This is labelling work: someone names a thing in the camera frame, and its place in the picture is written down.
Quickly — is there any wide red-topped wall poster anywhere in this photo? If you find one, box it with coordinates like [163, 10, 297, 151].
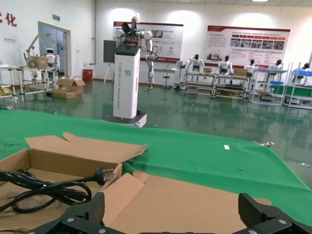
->
[206, 24, 291, 67]

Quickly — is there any cardboard box with tape roll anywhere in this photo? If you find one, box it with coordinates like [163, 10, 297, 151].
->
[27, 56, 48, 69]

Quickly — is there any dark display board on stand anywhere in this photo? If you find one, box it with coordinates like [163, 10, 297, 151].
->
[103, 39, 117, 85]

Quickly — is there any opened cardboard floor box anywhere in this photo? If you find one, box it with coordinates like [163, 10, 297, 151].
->
[56, 76, 86, 95]

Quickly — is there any metal cloth clip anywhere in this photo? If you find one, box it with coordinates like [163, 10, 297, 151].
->
[253, 140, 274, 148]

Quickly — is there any white humanoid robot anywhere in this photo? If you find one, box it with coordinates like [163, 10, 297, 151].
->
[184, 54, 205, 73]
[217, 55, 234, 74]
[295, 62, 312, 79]
[244, 58, 259, 74]
[267, 59, 284, 72]

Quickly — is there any green table cloth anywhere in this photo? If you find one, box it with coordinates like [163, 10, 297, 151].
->
[0, 109, 312, 213]

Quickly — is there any white pipe rack table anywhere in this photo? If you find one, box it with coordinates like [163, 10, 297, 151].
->
[0, 65, 59, 103]

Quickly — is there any closed cardboard floor box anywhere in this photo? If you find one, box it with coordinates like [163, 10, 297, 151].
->
[51, 87, 78, 99]

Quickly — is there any black power cord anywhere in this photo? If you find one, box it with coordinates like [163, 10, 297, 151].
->
[0, 166, 117, 215]

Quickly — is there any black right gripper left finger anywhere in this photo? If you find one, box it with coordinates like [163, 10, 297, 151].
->
[25, 192, 115, 234]

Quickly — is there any pipe frame workbench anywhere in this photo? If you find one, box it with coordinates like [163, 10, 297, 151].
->
[183, 70, 217, 96]
[213, 72, 250, 101]

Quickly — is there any grey metal shelf rack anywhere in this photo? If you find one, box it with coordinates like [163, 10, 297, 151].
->
[250, 61, 291, 106]

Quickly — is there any white floor machine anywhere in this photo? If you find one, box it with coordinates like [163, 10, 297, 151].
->
[173, 60, 186, 92]

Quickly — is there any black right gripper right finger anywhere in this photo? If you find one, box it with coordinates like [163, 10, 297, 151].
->
[237, 193, 312, 234]

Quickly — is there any small white round-headed robot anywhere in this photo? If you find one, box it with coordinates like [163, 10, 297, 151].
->
[44, 47, 61, 74]

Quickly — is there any red bin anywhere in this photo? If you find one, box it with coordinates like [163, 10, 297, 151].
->
[82, 68, 94, 82]

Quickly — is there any open brown cardboard box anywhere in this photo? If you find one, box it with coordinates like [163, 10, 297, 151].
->
[102, 170, 273, 234]
[0, 132, 150, 232]

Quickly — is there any white desk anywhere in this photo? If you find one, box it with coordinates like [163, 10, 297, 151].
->
[153, 66, 178, 86]

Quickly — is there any shelf rack with green panel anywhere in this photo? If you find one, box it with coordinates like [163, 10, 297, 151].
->
[282, 61, 312, 110]

